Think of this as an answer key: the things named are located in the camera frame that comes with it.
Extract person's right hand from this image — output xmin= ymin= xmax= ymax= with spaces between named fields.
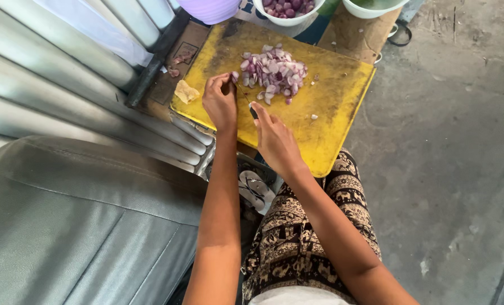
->
xmin=249 ymin=102 xmax=305 ymax=177

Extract lilac plastic bowl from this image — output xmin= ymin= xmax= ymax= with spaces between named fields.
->
xmin=176 ymin=0 xmax=242 ymax=25

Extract yellow plastic cutting board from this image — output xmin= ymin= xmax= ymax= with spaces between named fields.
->
xmin=170 ymin=19 xmax=377 ymax=178

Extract white bowl with greens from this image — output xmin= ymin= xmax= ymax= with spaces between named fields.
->
xmin=342 ymin=0 xmax=410 ymax=19

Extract person's white shirt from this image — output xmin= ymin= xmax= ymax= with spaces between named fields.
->
xmin=249 ymin=286 xmax=356 ymax=305

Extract clear plastic sheet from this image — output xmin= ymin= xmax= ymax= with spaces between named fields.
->
xmin=34 ymin=0 xmax=154 ymax=68

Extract grey leather seat cushion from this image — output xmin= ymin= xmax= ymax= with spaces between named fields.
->
xmin=0 ymin=135 xmax=210 ymax=305

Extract white bowl of peeled shallots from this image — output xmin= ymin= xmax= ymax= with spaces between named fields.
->
xmin=252 ymin=0 xmax=326 ymax=28

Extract pale shallot skin scrap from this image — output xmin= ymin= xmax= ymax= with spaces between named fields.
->
xmin=174 ymin=80 xmax=201 ymax=105

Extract black metal bar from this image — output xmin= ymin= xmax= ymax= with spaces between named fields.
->
xmin=126 ymin=8 xmax=191 ymax=108

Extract corrugated metal sheet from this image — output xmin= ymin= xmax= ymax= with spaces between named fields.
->
xmin=0 ymin=0 xmax=215 ymax=173

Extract brown cardboard sheet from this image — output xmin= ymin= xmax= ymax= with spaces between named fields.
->
xmin=317 ymin=5 xmax=403 ymax=65

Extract grey flip-flop sandal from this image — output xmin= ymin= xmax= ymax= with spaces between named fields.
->
xmin=238 ymin=170 xmax=276 ymax=211

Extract person's left hand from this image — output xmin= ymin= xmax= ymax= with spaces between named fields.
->
xmin=202 ymin=72 xmax=238 ymax=133

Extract small black-handled knife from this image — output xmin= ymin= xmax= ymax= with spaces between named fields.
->
xmin=233 ymin=79 xmax=259 ymax=120

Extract person's patterned elephant trousers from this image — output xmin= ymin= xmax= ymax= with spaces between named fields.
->
xmin=241 ymin=147 xmax=382 ymax=305

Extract black rubber ring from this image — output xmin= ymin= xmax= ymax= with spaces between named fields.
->
xmin=387 ymin=23 xmax=413 ymax=47

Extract pile of sliced purple shallots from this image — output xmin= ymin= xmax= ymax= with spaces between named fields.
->
xmin=240 ymin=43 xmax=308 ymax=106

